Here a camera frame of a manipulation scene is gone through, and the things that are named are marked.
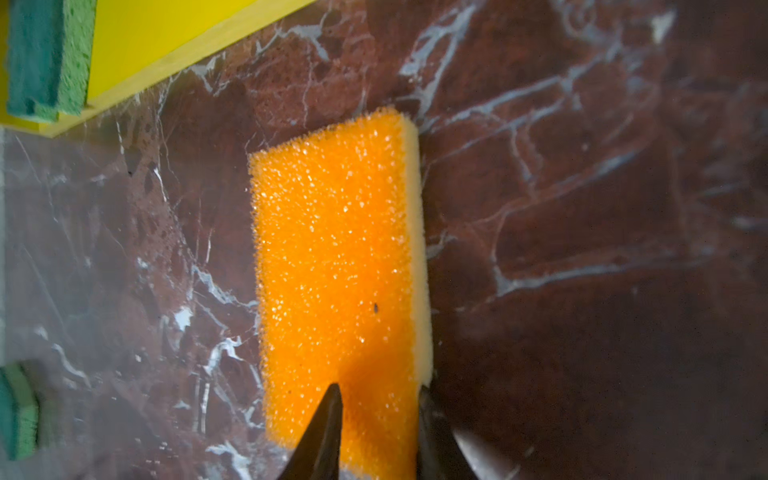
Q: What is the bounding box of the yellow shelf with coloured boards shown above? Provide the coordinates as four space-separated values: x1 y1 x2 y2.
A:
1 0 308 138

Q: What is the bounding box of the green sponge under left arm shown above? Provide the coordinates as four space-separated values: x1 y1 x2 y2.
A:
1 363 40 461

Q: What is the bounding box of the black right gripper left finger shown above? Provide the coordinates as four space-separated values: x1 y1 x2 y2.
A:
277 383 343 480

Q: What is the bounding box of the green sponge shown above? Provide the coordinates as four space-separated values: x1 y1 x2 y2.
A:
6 0 97 123

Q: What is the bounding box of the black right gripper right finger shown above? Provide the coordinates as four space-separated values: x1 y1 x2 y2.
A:
417 386 478 480

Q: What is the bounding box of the orange sponge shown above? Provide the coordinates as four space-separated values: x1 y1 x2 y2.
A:
249 108 433 479

